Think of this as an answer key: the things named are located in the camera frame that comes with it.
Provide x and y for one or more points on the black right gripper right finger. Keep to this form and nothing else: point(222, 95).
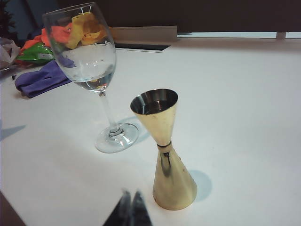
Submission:
point(140, 212)

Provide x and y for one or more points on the dark green plant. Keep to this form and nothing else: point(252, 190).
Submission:
point(5, 18)

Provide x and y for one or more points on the gold metal jigger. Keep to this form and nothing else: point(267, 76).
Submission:
point(174, 183)

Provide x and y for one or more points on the white partition foot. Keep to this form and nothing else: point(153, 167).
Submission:
point(281, 35)

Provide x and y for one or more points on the green snack bag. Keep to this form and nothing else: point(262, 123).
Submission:
point(35, 54)

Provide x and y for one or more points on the orange cloth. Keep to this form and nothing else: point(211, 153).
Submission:
point(30, 43)

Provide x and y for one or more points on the white plastic bag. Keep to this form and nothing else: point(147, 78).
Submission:
point(7, 54)

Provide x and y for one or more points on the purple cloth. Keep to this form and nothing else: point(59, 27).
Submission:
point(35, 84)

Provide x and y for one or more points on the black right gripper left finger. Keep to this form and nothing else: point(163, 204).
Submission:
point(122, 212)

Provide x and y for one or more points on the brown desk partition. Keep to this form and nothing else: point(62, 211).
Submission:
point(211, 14)

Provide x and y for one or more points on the yellow cloth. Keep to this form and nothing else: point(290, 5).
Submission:
point(80, 30)

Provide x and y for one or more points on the small black object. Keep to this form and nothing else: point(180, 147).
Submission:
point(13, 77)

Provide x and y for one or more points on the clear wine glass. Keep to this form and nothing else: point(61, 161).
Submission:
point(82, 58)

